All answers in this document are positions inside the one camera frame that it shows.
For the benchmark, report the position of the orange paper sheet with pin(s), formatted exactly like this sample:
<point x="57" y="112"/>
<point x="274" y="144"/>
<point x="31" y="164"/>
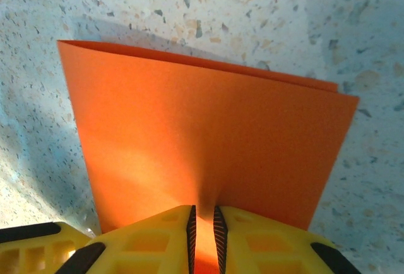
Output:
<point x="205" y="128"/>

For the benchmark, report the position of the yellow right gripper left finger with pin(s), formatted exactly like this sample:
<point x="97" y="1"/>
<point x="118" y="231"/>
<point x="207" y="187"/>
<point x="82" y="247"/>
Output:
<point x="142" y="248"/>

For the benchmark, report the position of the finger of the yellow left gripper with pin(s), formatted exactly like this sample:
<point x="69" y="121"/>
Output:
<point x="31" y="255"/>

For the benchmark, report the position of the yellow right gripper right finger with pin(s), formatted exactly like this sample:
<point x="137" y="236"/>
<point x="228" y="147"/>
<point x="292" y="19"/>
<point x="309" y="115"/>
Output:
<point x="268" y="252"/>

